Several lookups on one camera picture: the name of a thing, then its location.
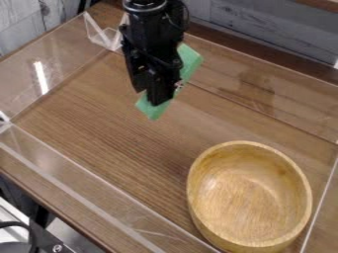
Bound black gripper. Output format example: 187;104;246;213
119;6;190;106

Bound green rectangular block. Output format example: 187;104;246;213
135;43;203;121

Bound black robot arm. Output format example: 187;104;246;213
119;0;190;106

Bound brown wooden bowl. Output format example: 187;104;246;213
186;140;313;253

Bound clear acrylic corner bracket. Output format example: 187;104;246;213
83;12;123;51

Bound clear acrylic tray wall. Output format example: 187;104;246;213
0;4;338;253

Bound black cable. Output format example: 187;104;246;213
0;220;44;253

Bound black metal table bracket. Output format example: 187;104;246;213
28;219;76;253

